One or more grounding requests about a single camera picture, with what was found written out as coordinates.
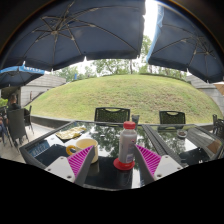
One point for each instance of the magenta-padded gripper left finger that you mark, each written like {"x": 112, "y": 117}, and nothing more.
{"x": 71, "y": 166}

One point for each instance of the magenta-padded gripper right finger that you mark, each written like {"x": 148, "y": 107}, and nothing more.
{"x": 158, "y": 165}

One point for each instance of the clear red-capped drink bottle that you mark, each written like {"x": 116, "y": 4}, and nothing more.
{"x": 127, "y": 143}

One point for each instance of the yellow snack packet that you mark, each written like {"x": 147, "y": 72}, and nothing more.
{"x": 70, "y": 133}

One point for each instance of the flat round red coaster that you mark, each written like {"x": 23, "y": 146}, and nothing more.
{"x": 123, "y": 166}

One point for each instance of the dark green mesh chair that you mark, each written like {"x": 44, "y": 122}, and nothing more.
{"x": 111, "y": 115}
{"x": 172, "y": 117}

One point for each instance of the dark wicker chair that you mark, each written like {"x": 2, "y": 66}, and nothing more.
{"x": 219, "y": 126}
{"x": 16, "y": 124}
{"x": 29, "y": 116}

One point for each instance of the grey roofed building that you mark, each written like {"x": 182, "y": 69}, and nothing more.
{"x": 43, "y": 86}

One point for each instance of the person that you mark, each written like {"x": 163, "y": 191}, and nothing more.
{"x": 12, "y": 105}

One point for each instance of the navy umbrella with light-blue trim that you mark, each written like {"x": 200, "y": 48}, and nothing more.
{"x": 16, "y": 76}

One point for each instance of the large navy patio umbrella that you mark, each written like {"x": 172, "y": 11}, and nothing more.
{"x": 76, "y": 30}

